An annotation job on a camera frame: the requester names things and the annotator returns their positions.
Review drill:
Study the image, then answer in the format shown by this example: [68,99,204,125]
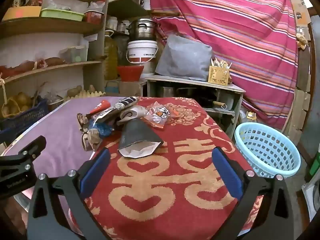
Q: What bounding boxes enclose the white plastic bucket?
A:
[126,40,158,64]

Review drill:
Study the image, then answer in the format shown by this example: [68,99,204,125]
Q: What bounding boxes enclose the bundle of chopsticks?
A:
[210,57,233,69]

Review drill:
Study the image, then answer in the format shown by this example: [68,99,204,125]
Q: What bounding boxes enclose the blue plastic bag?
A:
[89,120,114,138]

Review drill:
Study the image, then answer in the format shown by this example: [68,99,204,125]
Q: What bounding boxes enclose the brown sweet potato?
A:
[37,57,67,67]

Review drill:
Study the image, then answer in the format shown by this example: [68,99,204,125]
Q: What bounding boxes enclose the yellow cardboard box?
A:
[2,6,42,22]

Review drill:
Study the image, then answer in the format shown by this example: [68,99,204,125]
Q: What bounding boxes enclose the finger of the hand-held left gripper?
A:
[0,135,47,174]

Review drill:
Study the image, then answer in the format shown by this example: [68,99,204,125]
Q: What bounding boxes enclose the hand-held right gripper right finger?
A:
[211,146,295,240]

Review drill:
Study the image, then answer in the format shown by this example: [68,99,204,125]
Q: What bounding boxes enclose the blue plastic crate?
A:
[0,97,48,137]

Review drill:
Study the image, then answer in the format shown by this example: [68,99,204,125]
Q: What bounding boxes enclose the clear plastic container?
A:
[59,45,88,63]

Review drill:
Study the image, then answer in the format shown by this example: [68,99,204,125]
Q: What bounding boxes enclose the small wooden cabinet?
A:
[145,74,247,140]

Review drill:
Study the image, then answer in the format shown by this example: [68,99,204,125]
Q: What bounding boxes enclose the white round container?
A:
[141,60,157,75]

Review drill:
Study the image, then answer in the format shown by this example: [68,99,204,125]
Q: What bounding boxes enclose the wooden shelf unit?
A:
[0,0,110,120]

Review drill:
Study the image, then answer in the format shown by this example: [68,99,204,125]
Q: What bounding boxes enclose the brown wrapper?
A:
[81,129,103,152]

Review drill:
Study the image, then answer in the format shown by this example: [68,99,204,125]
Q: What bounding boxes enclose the green plastic container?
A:
[310,142,320,175]

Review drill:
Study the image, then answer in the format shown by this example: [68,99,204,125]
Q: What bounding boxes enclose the black paper pouch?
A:
[117,119,164,159]

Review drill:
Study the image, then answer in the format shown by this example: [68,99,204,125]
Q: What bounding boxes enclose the cardboard sheets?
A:
[290,0,312,27]

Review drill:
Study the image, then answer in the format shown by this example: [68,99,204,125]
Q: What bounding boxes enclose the red patterned towel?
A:
[67,96,265,240]

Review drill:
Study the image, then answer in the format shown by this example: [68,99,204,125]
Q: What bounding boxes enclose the yellow mesh bag of produce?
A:
[1,92,33,118]

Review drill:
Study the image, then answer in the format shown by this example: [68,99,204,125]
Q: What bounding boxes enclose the red striped cloth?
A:
[149,0,300,132]

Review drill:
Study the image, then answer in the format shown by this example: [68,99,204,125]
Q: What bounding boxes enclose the green plastic tray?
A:
[40,8,85,22]

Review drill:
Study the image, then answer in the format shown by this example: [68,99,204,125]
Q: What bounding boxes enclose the steel stock pot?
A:
[127,18,158,42]

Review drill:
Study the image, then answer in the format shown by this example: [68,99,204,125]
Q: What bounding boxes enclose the red woven basket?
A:
[117,65,145,82]

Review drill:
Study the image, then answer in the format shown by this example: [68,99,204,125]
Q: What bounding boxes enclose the light blue laundry basket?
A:
[234,122,302,178]

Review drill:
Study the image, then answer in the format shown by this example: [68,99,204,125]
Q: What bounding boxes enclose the wooden chopstick holder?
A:
[208,65,230,87]

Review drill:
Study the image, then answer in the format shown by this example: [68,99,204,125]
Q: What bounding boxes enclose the small steel pot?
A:
[157,86,175,98]

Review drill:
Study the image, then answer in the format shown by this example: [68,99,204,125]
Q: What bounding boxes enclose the yellow egg tray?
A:
[62,90,107,103]

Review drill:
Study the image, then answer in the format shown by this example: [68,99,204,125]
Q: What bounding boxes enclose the small wicker basket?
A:
[45,90,64,104]

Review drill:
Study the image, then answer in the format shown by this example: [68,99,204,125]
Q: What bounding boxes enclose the beige swirl wrapper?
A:
[117,105,149,123]

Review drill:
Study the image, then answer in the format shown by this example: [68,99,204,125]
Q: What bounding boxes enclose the purple towel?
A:
[5,96,130,205]

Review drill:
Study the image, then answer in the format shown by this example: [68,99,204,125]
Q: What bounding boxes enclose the clear orange snack wrapper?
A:
[144,102,179,130]

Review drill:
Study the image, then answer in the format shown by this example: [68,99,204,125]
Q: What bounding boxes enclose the small red plastic basket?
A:
[84,10,104,25]

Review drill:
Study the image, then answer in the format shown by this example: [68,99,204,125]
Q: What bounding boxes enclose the red snack packet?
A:
[89,100,111,115]

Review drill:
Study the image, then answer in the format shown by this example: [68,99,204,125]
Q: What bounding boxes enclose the large potato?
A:
[67,85,83,98]

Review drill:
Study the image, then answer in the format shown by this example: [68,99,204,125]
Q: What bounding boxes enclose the pan with wooden handle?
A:
[197,97,227,109]

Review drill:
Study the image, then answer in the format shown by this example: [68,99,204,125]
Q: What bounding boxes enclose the black and white wrapper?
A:
[96,96,139,124]

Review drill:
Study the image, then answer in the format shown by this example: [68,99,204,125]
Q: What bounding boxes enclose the clear plastic bags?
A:
[41,0,89,12]

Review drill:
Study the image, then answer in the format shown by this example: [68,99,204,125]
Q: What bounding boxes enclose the brown cardboard box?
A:
[119,80,148,97]

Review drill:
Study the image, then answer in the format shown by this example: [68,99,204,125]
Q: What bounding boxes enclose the oil bottle with yellow cap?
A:
[240,111,258,128]

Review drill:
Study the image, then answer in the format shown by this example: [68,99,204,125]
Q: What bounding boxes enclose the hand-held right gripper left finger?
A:
[27,147,112,240]

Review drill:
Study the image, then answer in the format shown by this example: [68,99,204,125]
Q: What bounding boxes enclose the grey cushion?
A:
[155,34,213,82]

